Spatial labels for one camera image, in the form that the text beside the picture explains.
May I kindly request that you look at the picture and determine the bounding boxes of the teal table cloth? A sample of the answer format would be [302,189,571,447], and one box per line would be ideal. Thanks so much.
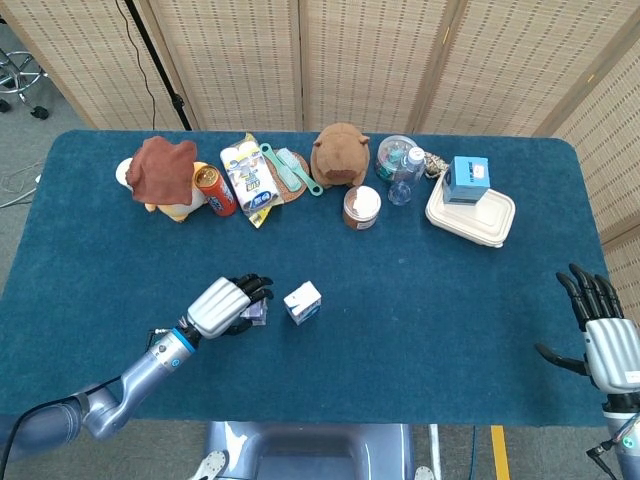
[0,129,624,429]

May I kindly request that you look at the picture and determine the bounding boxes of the purple white carton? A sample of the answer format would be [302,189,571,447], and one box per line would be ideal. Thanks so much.
[239,298,269,327]

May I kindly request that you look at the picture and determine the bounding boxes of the black hanging cable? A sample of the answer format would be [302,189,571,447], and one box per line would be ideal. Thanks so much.
[114,0,157,120]

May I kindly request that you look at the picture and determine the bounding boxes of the clear jar of teal clips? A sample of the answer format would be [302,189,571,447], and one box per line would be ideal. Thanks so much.
[375,135,419,182]

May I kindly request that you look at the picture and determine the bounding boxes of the white blue milk carton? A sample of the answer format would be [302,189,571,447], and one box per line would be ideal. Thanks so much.
[283,280,323,326]

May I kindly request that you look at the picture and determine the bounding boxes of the white bristle scrub brush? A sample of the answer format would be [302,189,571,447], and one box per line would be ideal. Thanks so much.
[274,147,304,192]

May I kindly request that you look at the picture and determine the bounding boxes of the office chair base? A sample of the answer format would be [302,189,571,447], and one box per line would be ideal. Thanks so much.
[0,47,51,120]

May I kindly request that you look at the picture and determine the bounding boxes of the clear jar of rubber bands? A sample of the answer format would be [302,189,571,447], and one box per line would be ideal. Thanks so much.
[342,185,383,232]

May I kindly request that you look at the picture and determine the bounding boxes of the brown towel cloth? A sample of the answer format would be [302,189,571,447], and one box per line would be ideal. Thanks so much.
[124,135,197,205]

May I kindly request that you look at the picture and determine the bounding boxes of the bundle of twisted rope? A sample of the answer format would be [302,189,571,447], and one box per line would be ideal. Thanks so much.
[422,152,449,180]

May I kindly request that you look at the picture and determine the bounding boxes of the grey robot torso base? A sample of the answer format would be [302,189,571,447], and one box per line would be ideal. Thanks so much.
[192,421,436,480]

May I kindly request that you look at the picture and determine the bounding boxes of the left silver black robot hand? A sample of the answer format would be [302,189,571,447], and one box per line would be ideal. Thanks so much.
[185,272,275,340]

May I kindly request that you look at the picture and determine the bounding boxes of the white floor cable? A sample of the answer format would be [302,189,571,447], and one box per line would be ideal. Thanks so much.
[0,159,44,210]

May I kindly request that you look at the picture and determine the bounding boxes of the clear plastic water bottle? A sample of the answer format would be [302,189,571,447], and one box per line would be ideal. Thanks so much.
[387,147,426,206]

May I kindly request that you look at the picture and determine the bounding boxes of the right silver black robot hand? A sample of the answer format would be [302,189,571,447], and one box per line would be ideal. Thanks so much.
[534,263,640,397]

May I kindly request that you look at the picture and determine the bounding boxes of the brown capybara plush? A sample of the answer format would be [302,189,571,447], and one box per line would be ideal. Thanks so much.
[309,124,371,190]

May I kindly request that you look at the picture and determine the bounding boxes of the light blue cardboard box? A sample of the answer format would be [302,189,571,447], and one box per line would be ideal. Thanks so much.
[443,155,491,206]

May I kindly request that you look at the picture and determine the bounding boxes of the beige lidded food container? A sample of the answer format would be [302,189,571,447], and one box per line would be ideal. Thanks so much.
[424,175,517,250]

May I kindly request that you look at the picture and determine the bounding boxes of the green white brush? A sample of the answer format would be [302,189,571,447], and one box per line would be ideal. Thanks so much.
[258,142,323,197]

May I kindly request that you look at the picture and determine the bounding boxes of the round woven coaster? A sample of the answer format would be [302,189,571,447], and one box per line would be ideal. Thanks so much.
[269,151,311,206]

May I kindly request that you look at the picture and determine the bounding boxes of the yellow plush toy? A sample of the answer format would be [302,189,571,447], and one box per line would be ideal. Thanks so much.
[143,160,209,223]

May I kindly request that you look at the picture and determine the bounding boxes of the orange Arctic Ocean can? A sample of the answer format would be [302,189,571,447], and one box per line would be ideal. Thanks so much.
[193,165,238,218]

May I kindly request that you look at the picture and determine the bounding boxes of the black tripod stand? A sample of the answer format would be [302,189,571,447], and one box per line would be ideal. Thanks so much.
[123,0,200,132]

